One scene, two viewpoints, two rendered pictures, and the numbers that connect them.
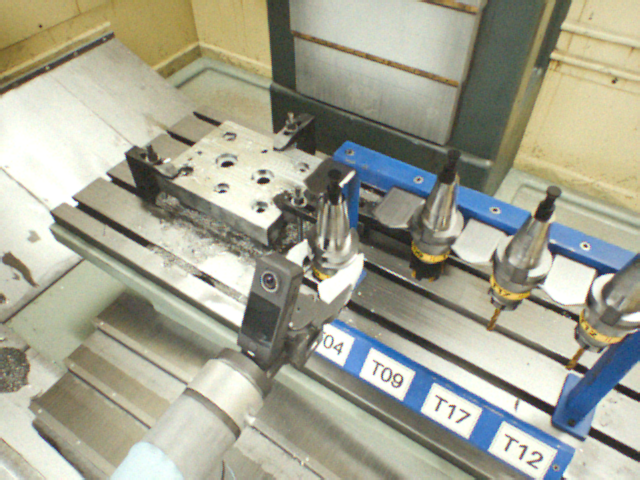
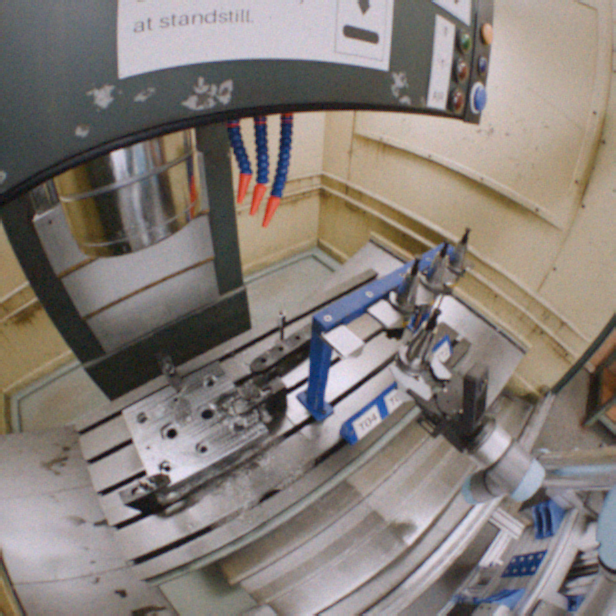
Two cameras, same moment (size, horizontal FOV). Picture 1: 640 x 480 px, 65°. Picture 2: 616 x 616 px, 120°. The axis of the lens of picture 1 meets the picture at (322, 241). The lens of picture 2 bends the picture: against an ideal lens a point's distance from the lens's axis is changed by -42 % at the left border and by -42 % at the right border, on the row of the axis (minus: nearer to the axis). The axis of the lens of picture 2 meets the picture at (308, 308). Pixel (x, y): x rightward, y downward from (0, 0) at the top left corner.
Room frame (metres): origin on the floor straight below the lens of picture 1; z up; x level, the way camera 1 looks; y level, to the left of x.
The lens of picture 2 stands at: (0.50, 0.33, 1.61)
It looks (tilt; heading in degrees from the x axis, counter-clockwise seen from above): 45 degrees down; 287
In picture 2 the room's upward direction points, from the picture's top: 3 degrees clockwise
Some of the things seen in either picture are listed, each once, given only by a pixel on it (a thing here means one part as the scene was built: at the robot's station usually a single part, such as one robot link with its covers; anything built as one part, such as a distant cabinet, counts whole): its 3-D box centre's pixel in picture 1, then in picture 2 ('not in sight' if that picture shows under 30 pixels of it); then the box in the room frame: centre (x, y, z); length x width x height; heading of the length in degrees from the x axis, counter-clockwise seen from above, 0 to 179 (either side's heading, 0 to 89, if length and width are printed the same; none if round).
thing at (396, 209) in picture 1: (397, 209); (386, 315); (0.47, -0.10, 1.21); 0.07 x 0.05 x 0.01; 147
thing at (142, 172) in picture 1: (155, 171); (149, 491); (0.82, 0.36, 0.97); 0.13 x 0.03 x 0.15; 57
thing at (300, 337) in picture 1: (273, 340); (456, 418); (0.30, 0.06, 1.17); 0.12 x 0.08 x 0.09; 147
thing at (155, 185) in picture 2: not in sight; (126, 172); (0.77, 0.12, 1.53); 0.16 x 0.16 x 0.12
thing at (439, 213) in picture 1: (443, 199); (409, 285); (0.44, -0.15, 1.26); 0.04 x 0.04 x 0.07
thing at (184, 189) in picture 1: (245, 177); (190, 426); (0.82, 0.16, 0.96); 0.29 x 0.23 x 0.05; 57
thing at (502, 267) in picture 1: (521, 261); (432, 283); (0.38, -0.24, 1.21); 0.06 x 0.06 x 0.03
